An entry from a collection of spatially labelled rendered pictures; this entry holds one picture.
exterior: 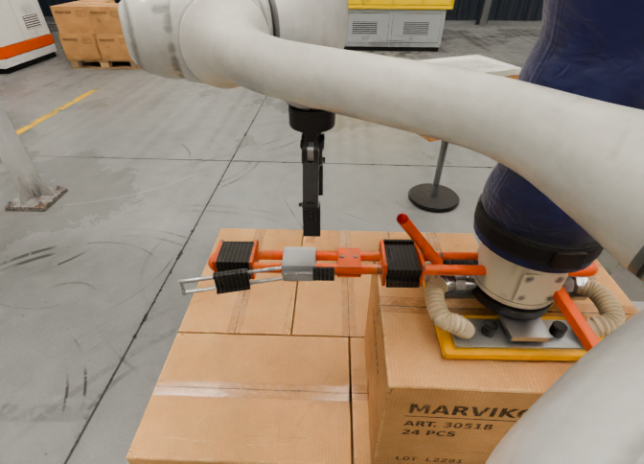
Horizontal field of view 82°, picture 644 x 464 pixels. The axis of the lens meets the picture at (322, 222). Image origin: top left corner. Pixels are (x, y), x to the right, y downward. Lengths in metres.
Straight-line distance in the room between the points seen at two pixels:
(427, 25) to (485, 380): 7.62
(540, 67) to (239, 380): 1.10
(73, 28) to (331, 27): 7.29
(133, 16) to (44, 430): 1.86
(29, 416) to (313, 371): 1.35
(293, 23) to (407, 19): 7.58
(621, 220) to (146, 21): 0.44
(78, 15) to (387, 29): 5.24
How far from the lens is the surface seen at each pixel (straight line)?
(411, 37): 8.14
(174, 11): 0.46
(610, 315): 0.95
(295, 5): 0.52
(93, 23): 7.53
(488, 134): 0.32
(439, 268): 0.80
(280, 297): 1.45
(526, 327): 0.88
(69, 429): 2.06
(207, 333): 1.40
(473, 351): 0.84
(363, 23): 8.01
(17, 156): 3.55
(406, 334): 0.86
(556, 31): 0.65
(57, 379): 2.25
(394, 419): 0.90
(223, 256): 0.80
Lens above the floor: 1.62
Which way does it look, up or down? 36 degrees down
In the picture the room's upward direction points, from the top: straight up
